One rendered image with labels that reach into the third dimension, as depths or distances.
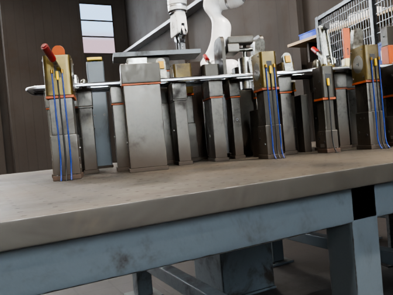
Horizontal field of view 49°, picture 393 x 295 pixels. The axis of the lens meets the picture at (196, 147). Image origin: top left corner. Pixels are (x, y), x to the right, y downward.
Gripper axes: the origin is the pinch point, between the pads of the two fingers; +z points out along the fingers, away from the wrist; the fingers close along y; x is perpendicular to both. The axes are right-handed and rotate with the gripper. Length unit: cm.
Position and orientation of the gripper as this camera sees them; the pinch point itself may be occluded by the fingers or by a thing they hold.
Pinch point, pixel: (181, 48)
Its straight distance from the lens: 195.2
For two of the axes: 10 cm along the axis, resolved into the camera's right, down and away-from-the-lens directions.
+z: 0.9, 10.0, 0.2
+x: 9.3, -0.9, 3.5
